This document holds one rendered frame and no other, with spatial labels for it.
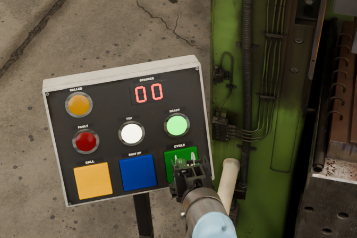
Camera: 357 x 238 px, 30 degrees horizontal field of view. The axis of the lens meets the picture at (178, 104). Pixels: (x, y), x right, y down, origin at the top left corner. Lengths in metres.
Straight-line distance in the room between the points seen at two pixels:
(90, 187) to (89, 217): 1.14
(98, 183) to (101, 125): 0.13
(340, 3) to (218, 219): 0.46
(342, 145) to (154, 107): 0.46
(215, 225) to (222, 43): 0.59
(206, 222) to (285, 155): 0.79
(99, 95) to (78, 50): 1.79
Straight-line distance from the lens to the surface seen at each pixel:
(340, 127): 1.62
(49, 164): 2.80
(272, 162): 1.94
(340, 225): 1.78
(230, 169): 1.93
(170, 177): 1.50
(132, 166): 1.48
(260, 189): 2.06
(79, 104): 1.42
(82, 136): 1.44
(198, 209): 1.19
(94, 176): 1.48
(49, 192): 2.72
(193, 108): 1.45
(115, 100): 1.42
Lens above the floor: 2.23
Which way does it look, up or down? 50 degrees down
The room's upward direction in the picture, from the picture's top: 3 degrees counter-clockwise
